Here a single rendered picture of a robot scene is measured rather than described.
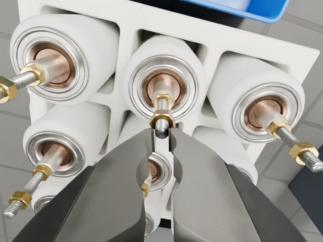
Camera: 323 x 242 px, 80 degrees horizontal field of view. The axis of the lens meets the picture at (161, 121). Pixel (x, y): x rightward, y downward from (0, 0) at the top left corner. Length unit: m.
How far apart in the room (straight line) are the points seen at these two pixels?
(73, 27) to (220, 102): 0.18
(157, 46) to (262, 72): 0.11
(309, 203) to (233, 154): 0.44
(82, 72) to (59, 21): 0.05
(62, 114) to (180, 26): 0.19
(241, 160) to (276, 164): 0.40
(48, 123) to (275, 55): 0.30
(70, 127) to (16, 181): 0.56
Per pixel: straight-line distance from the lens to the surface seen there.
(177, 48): 0.21
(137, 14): 0.27
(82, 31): 0.22
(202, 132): 0.33
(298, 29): 0.53
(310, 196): 0.71
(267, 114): 0.23
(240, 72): 0.25
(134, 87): 0.21
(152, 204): 0.35
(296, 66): 0.33
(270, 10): 0.40
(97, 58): 0.22
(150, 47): 0.21
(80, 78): 0.23
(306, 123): 0.63
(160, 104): 0.17
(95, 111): 0.32
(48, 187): 0.36
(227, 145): 0.30
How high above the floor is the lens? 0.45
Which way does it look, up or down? 61 degrees down
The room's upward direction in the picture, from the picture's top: 177 degrees counter-clockwise
